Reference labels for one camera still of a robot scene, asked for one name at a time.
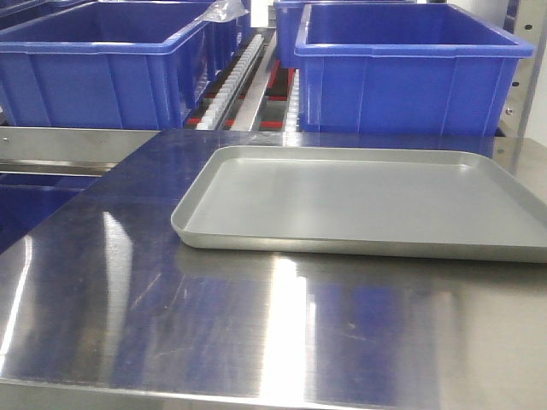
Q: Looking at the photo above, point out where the white roller conveyor rail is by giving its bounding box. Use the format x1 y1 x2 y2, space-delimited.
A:
196 34 264 131

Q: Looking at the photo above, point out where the blue bin rear right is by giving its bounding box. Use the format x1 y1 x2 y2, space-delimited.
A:
274 1 428 74

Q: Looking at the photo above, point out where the grey metal tray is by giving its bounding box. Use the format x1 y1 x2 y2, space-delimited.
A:
171 146 546 263

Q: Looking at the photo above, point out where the blue bin rear left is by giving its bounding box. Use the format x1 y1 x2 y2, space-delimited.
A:
213 0 251 79

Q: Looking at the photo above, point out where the clear plastic bag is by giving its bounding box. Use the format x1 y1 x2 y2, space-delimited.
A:
199 0 250 23

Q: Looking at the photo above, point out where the blue plastic bin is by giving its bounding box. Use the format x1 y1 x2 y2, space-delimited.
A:
294 2 534 137
0 1 213 131

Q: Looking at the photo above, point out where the blue plastic bin left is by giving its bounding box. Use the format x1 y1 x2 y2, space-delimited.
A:
0 1 213 131

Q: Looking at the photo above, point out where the steel shelf upright post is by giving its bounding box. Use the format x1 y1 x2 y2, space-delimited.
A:
512 1 546 138

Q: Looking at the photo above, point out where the blue plastic bin right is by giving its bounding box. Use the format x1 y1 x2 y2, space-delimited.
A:
294 2 534 137

